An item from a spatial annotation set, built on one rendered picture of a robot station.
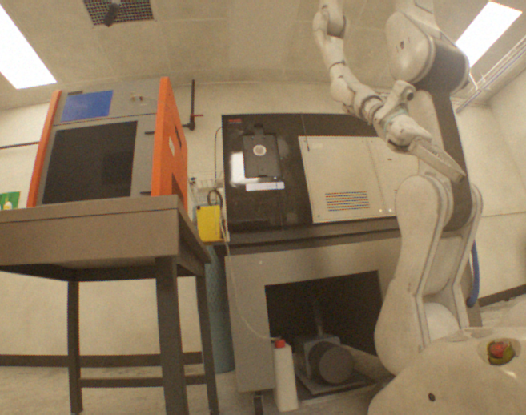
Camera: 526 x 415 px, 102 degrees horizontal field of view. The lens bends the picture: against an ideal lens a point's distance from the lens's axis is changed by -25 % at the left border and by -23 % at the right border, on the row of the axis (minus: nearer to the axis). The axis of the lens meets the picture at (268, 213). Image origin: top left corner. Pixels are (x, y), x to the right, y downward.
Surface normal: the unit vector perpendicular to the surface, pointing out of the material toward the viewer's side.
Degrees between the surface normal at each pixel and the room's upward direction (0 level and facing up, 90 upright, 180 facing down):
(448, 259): 126
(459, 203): 106
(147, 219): 90
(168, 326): 90
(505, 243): 90
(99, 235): 90
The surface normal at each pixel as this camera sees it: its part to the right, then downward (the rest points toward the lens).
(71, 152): 0.11, -0.30
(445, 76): 0.23, 0.73
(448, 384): -0.95, 0.00
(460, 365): -0.93, -0.28
